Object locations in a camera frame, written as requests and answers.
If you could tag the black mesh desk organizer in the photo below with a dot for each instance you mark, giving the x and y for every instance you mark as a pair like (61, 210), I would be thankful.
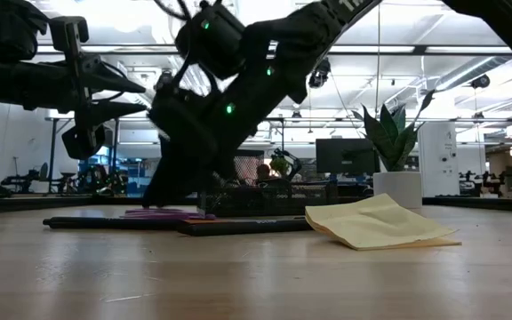
(282, 200)

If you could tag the pink purple pen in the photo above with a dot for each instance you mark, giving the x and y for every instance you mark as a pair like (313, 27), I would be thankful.
(162, 214)

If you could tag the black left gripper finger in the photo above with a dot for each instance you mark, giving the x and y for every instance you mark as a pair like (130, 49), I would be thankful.
(105, 113)
(105, 77)

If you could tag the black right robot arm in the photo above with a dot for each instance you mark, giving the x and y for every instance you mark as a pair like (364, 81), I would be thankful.
(309, 35)

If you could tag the black aluminium table frame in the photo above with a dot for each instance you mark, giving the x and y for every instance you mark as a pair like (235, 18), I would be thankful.
(38, 204)

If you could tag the black computer monitor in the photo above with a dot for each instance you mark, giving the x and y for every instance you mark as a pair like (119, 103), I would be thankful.
(345, 155)

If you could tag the small green desk plant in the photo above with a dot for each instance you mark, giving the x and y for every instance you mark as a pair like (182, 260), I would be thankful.
(280, 163)

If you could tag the black ceiling spotlight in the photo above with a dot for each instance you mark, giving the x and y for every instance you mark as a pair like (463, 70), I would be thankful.
(481, 82)
(320, 75)

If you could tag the white plant pot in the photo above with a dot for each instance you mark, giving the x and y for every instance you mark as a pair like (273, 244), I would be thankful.
(397, 189)

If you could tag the green snake plant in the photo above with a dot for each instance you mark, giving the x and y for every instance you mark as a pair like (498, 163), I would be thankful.
(391, 142)

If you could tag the person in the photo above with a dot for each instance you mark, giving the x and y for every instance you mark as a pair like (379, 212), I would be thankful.
(263, 172)

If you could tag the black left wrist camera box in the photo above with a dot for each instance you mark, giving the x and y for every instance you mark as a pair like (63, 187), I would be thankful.
(82, 142)

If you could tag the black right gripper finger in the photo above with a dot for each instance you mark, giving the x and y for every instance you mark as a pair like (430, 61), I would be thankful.
(162, 178)
(200, 182)

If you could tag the black workstation robot arm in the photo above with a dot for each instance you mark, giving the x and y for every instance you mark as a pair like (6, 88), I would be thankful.
(25, 180)

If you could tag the orange pencil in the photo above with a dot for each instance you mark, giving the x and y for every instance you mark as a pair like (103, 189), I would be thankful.
(202, 221)

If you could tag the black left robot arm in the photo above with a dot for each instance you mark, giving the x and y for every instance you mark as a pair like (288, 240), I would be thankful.
(2, 31)

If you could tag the yellow sticky note pad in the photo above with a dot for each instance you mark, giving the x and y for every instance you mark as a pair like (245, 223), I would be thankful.
(371, 224)

